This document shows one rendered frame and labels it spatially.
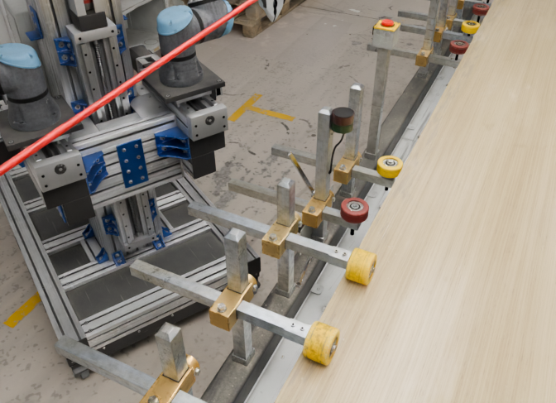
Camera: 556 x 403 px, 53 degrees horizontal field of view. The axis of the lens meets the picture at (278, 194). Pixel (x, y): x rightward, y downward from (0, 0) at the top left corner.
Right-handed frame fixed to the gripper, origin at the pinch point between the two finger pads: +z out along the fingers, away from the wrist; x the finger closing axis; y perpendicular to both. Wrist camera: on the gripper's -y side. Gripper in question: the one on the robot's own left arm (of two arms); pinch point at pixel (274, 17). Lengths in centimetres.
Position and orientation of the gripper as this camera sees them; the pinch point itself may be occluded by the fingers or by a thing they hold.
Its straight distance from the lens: 170.2
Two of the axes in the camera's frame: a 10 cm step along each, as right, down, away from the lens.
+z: 0.1, 7.8, 6.3
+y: -5.5, -5.2, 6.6
